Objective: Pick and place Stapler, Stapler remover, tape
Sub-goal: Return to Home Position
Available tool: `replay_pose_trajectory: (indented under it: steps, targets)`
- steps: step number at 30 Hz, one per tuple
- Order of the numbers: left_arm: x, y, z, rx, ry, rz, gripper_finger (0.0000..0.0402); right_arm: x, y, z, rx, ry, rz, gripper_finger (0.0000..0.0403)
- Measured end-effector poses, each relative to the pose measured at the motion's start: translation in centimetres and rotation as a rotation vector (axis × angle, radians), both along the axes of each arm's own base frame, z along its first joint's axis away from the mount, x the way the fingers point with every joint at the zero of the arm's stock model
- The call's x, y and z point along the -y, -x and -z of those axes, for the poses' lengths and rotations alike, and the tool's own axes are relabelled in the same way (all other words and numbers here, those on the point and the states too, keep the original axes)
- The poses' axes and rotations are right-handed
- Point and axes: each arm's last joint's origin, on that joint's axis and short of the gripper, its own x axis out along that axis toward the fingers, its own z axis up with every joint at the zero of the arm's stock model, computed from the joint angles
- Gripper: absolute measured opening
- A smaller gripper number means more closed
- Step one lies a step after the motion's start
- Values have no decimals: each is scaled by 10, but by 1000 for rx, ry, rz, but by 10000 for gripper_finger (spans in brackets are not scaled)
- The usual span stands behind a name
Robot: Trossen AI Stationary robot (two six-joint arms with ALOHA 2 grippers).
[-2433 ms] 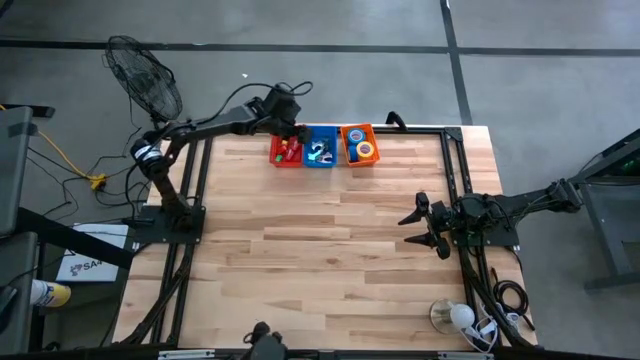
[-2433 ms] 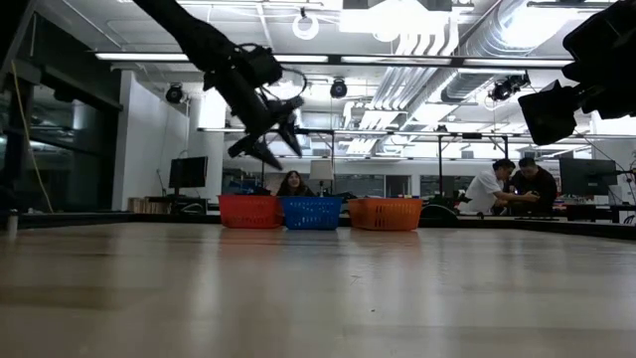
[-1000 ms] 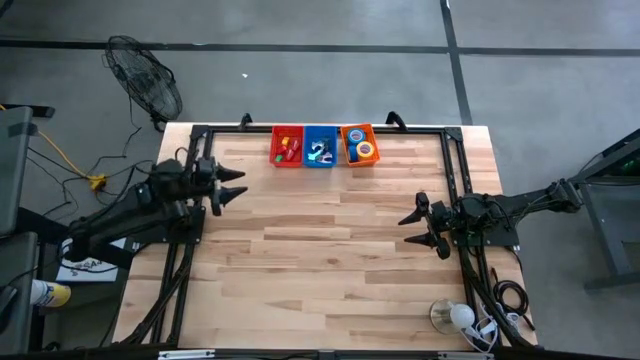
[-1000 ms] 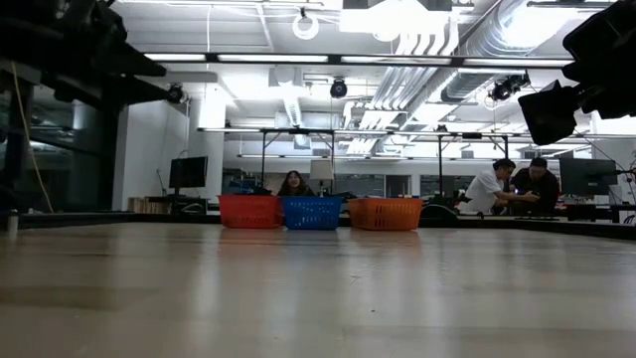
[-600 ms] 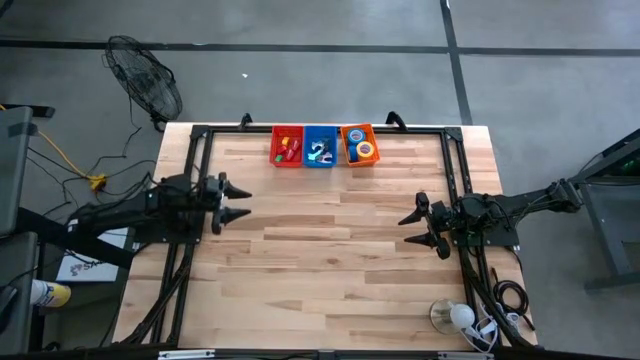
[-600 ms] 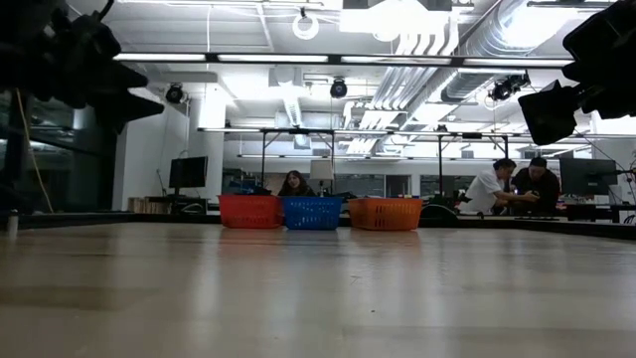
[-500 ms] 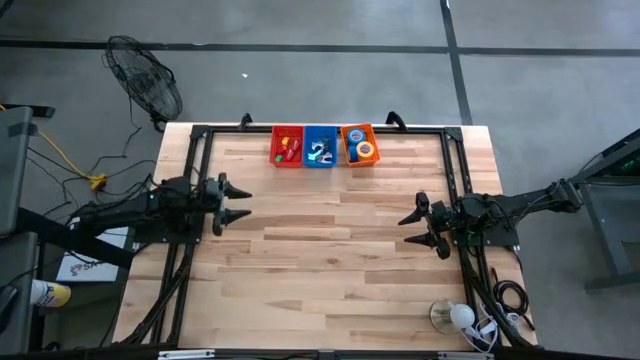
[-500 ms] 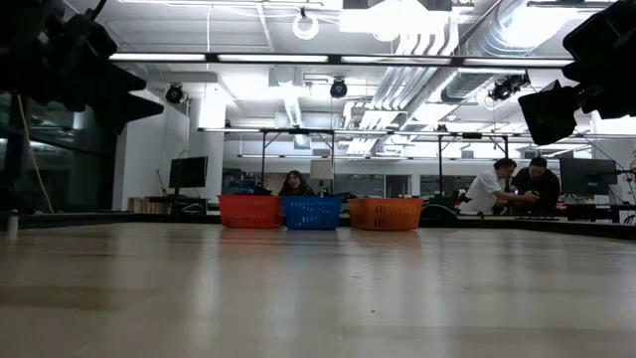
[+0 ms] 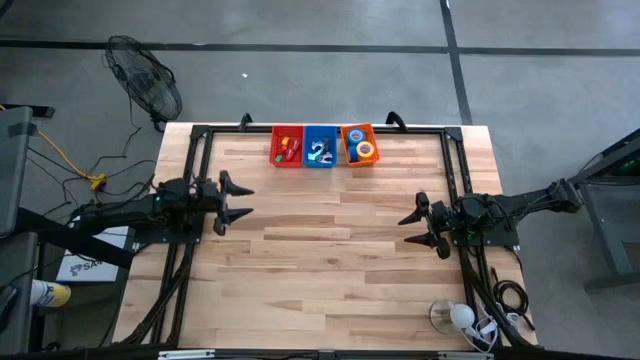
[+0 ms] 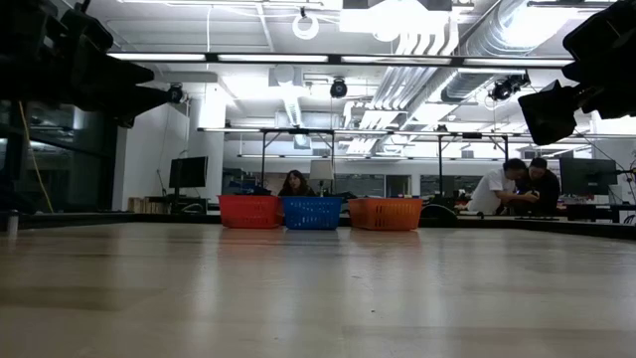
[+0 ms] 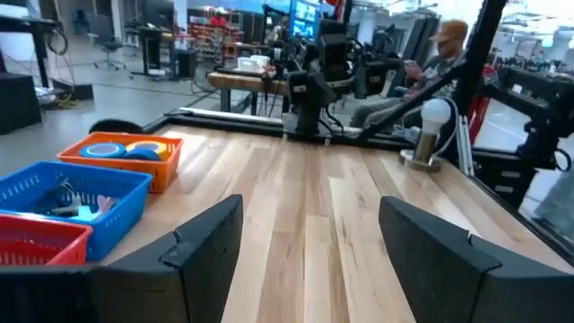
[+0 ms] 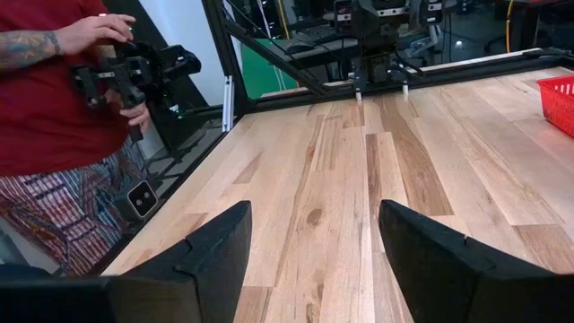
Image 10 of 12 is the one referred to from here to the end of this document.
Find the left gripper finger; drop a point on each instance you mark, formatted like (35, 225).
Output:
(124, 99)
(59, 50)

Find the blue plastic basket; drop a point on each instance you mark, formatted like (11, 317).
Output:
(312, 213)

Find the small grey cylinder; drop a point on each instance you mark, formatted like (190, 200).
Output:
(12, 224)

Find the dark desk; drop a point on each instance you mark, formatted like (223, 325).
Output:
(169, 199)
(596, 211)

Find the black computer monitor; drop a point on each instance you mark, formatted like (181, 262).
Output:
(588, 176)
(188, 172)

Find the black ceiling spotlight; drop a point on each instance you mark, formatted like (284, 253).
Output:
(338, 88)
(176, 93)
(507, 87)

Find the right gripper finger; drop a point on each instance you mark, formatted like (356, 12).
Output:
(549, 114)
(606, 35)

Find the linear ceiling light track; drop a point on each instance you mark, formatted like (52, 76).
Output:
(335, 58)

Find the orange plastic basket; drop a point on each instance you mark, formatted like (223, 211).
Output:
(385, 214)

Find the person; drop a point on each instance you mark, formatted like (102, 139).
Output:
(296, 186)
(489, 191)
(546, 186)

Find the black metal workstation frame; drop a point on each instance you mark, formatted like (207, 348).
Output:
(440, 164)
(298, 131)

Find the red plastic basket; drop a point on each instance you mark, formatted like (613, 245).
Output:
(248, 211)

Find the wooden shelf unit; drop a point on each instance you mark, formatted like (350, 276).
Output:
(139, 205)

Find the white shade table lamp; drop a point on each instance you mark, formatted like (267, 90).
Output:
(321, 170)

